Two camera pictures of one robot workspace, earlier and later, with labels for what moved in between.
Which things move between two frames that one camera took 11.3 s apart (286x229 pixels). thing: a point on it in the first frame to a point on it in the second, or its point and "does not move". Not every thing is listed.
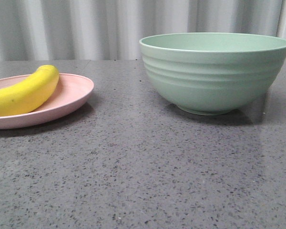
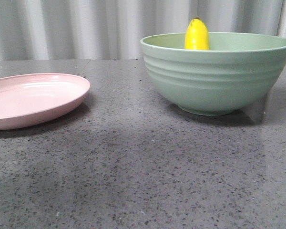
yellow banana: [26, 96] to [197, 36]
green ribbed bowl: [213, 73] does not move
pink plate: [71, 90] does not move
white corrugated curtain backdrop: [75, 30] does not move
